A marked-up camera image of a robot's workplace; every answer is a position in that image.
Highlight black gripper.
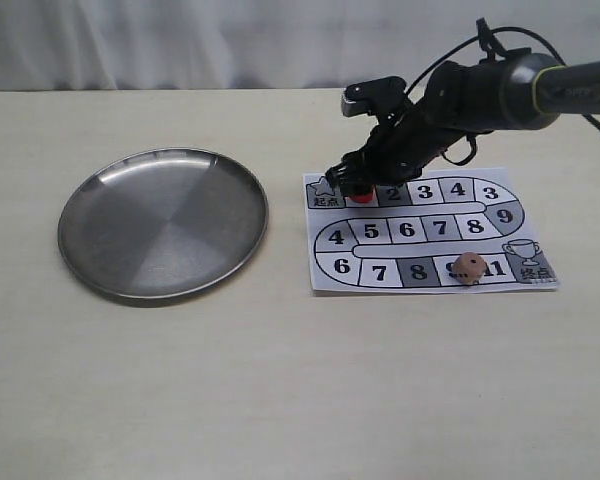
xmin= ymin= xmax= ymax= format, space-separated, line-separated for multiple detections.
xmin=326 ymin=62 xmax=505 ymax=198

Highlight red cylinder game piece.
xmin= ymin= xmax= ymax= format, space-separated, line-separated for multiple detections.
xmin=348 ymin=185 xmax=374 ymax=205

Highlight round stainless steel plate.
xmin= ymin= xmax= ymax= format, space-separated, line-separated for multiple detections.
xmin=57 ymin=147 xmax=269 ymax=303

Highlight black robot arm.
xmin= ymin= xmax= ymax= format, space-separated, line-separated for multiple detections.
xmin=325 ymin=53 xmax=600 ymax=198

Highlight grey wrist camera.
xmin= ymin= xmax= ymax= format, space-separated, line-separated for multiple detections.
xmin=341 ymin=76 xmax=407 ymax=118

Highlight paper number game board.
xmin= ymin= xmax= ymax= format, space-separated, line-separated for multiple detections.
xmin=303 ymin=168 xmax=559 ymax=294

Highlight wooden die black pips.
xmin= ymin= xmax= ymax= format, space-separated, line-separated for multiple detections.
xmin=452 ymin=252 xmax=486 ymax=286

